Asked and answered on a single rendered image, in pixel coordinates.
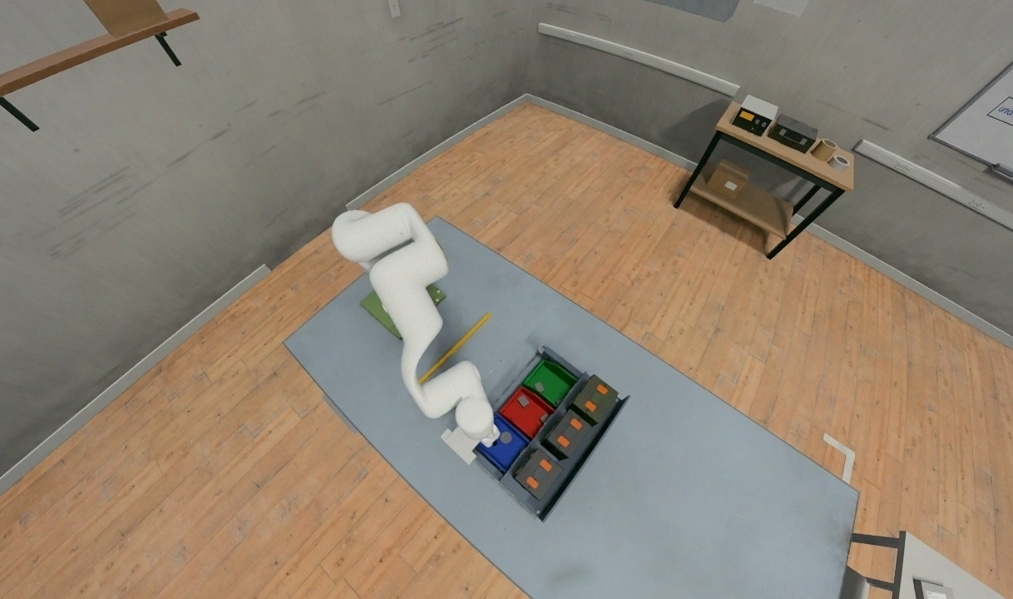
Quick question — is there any red open bin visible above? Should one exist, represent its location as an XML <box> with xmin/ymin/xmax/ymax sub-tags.
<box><xmin>499</xmin><ymin>387</ymin><xmax>555</xmax><ymax>441</ymax></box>

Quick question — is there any green open bin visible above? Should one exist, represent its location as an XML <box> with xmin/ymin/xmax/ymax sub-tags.
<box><xmin>522</xmin><ymin>359</ymin><xmax>577</xmax><ymax>410</ymax></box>

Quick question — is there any yellow bar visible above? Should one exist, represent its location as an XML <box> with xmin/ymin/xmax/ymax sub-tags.
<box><xmin>418</xmin><ymin>313</ymin><xmax>492</xmax><ymax>384</ymax></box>

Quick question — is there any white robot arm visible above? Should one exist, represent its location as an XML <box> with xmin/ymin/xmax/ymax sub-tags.
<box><xmin>332</xmin><ymin>202</ymin><xmax>496</xmax><ymax>465</ymax></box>

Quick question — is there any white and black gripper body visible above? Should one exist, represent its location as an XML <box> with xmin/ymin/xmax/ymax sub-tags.
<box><xmin>480</xmin><ymin>424</ymin><xmax>500</xmax><ymax>448</ymax></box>

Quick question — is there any blue bin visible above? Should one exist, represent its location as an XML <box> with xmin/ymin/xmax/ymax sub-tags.
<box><xmin>477</xmin><ymin>414</ymin><xmax>530</xmax><ymax>473</ymax></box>

